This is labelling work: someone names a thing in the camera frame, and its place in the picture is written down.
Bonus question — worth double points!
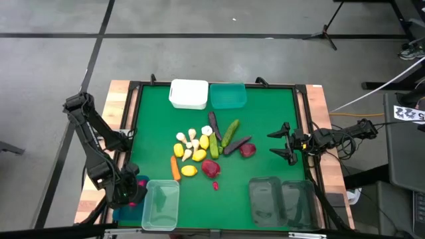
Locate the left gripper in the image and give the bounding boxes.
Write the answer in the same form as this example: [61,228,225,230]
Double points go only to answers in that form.
[108,162,149,210]

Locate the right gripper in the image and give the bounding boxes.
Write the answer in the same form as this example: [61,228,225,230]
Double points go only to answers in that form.
[266,121,311,167]

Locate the magenta chili pepper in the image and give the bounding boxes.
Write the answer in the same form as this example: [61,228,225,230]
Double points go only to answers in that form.
[128,179,149,208]

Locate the clear plastic bin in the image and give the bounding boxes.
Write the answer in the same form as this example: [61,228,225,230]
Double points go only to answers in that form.
[141,179,181,232]

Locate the purple eggplants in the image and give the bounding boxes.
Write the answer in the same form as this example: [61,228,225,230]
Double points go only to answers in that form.
[222,135,253,156]

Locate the orange carrot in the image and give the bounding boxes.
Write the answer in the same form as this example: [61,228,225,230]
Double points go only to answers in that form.
[170,155,182,183]

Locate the long dark green cucumber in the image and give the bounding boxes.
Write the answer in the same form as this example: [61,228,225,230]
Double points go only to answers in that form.
[220,119,240,149]

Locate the dark purple carrot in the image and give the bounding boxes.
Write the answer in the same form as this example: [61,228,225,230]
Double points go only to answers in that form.
[207,111,223,142]

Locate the large red yellow apple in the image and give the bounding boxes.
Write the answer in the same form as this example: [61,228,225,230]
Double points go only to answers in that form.
[201,159,222,179]

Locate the dark blue plastic bin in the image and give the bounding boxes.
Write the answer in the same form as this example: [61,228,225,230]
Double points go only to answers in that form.
[112,175,150,222]

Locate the green table mat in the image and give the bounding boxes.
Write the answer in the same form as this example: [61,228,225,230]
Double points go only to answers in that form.
[127,84,306,230]

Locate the smoky grey plastic bin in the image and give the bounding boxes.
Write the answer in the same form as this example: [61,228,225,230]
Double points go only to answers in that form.
[248,176,288,228]
[281,179,320,230]

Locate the translucent teal plastic bin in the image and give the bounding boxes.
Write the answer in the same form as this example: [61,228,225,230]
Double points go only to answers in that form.
[209,82,248,110]

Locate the white plastic bin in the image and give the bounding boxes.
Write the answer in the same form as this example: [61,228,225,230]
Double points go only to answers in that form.
[168,78,210,111]

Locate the black tripod stand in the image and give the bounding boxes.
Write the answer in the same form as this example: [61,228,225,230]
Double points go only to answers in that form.
[301,0,346,51]

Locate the dark grey cabinet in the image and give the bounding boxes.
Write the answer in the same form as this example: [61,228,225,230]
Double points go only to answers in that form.
[383,92,425,193]

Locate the white number tag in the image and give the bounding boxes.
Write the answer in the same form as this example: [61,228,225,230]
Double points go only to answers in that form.
[393,104,425,125]

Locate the person's shoe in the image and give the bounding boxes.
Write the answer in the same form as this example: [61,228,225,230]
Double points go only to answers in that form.
[398,44,425,61]

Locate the black aluminium table frame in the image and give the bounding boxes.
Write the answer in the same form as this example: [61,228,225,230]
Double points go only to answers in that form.
[126,79,316,232]

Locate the black cable conduit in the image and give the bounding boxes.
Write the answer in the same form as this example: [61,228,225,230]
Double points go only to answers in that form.
[304,167,353,232]

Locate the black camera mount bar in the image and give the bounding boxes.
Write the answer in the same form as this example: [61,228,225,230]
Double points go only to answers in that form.
[0,222,119,239]

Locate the black desk leg frame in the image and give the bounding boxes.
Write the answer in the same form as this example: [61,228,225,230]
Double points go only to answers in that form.
[361,0,425,91]

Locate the grey floor bracket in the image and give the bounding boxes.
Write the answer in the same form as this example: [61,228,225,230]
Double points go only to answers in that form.
[0,141,26,156]

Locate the white cable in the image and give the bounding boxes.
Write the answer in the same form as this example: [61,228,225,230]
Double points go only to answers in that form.
[329,56,425,113]

